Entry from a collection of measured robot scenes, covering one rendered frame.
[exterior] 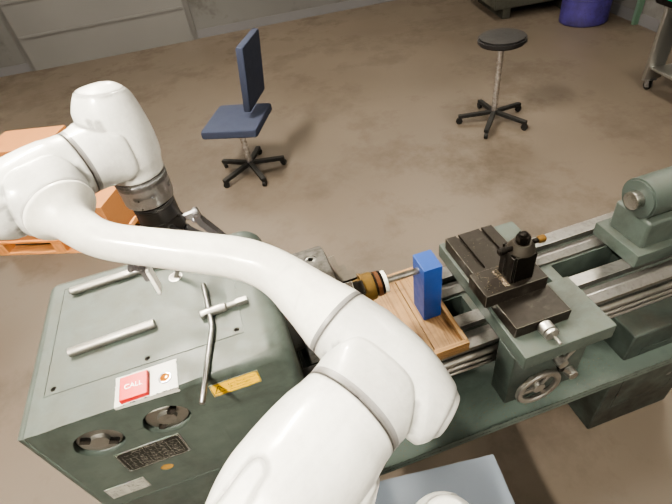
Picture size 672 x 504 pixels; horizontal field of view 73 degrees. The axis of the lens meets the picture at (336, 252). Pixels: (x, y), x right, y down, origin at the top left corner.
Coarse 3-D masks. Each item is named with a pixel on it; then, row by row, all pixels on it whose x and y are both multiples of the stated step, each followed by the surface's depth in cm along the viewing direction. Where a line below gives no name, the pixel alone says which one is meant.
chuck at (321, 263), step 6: (318, 246) 130; (300, 252) 129; (306, 252) 127; (312, 252) 126; (318, 252) 125; (324, 252) 125; (300, 258) 124; (318, 258) 123; (324, 258) 122; (312, 264) 121; (318, 264) 121; (324, 264) 121; (324, 270) 120; (330, 270) 120; (330, 276) 119
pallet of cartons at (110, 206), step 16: (32, 128) 356; (48, 128) 351; (64, 128) 352; (0, 144) 341; (16, 144) 338; (112, 192) 323; (96, 208) 311; (112, 208) 322; (128, 208) 340; (128, 224) 340; (0, 240) 344; (16, 240) 343; (32, 240) 340; (48, 240) 338
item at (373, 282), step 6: (360, 276) 131; (366, 276) 132; (372, 276) 132; (378, 276) 132; (366, 282) 130; (372, 282) 130; (378, 282) 131; (366, 288) 130; (372, 288) 130; (378, 288) 131; (384, 288) 132; (366, 294) 130; (372, 294) 131; (378, 294) 133; (384, 294) 134
